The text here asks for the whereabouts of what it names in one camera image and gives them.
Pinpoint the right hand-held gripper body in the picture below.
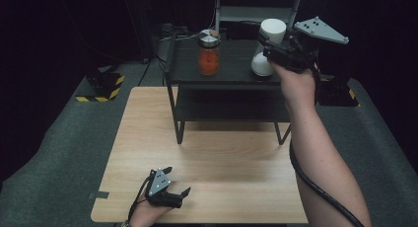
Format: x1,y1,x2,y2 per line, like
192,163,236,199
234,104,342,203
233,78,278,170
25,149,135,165
281,16,350,74

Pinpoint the thick black gripper cable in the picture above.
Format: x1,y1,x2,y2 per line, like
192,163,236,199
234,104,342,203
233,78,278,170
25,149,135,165
289,63,365,227

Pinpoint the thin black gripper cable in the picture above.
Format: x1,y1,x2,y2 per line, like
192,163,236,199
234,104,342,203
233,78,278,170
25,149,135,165
127,174,156,221

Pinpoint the black shelf rack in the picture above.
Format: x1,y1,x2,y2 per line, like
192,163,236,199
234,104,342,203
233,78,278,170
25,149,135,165
163,31,293,146

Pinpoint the grey tape strip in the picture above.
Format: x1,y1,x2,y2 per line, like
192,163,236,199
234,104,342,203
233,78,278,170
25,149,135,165
88,189,110,200

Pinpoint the black floor cable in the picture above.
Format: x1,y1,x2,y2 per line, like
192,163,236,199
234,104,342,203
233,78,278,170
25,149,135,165
137,55,156,87

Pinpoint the person's left hand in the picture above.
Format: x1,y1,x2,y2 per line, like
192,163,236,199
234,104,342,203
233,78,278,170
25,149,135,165
128,197,173,227

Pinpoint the glass jar of orange powder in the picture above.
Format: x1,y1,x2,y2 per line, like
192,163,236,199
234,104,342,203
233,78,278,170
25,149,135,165
197,29,222,77

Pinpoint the person's right hand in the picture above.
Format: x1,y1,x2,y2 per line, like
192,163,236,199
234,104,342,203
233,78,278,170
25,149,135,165
269,60,318,106

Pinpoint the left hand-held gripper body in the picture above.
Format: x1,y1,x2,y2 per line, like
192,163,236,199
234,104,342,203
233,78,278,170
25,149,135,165
144,167,183,209

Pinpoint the black yellow striped stand base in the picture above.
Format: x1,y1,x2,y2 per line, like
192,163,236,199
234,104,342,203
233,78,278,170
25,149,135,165
316,74,360,108
75,66,126,104

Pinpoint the glass jar of white powder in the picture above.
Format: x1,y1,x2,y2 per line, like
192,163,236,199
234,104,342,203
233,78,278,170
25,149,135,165
250,18,288,77

